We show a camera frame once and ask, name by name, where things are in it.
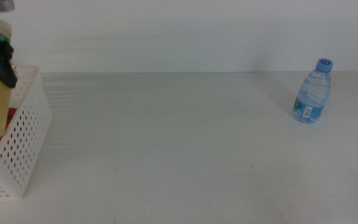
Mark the clear water bottle blue cap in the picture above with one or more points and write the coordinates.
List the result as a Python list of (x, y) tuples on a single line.
[(312, 93)]

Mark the white perforated plastic basket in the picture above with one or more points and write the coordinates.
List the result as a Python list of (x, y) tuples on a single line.
[(26, 149)]

